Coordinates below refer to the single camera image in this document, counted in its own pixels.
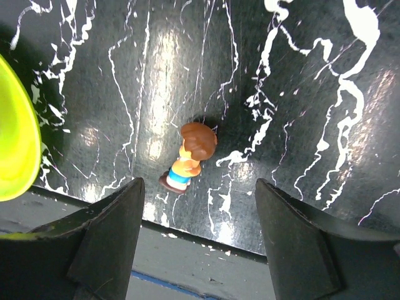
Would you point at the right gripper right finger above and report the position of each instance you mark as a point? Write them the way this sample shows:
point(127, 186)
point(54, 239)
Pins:
point(313, 255)

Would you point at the green bowl red pattern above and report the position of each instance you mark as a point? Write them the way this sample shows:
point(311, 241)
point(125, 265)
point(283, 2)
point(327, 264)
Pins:
point(20, 136)

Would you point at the black marble pattern mat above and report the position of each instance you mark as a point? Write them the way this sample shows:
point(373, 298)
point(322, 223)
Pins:
point(304, 94)

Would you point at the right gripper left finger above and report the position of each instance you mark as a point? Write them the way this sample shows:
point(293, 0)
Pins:
point(86, 255)

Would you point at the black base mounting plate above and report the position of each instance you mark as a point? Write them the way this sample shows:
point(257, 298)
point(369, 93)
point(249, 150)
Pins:
point(167, 264)

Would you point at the brown haired boy toy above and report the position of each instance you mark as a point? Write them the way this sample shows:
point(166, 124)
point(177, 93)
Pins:
point(199, 143)

